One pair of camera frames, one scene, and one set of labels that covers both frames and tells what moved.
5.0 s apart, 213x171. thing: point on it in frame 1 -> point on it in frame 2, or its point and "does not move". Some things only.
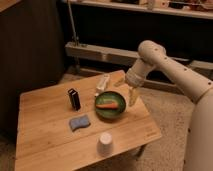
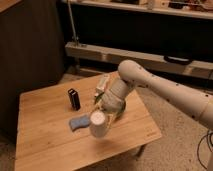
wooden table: (78, 125) does not move
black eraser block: (75, 99) does not move
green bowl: (110, 105) does not move
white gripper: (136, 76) -> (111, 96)
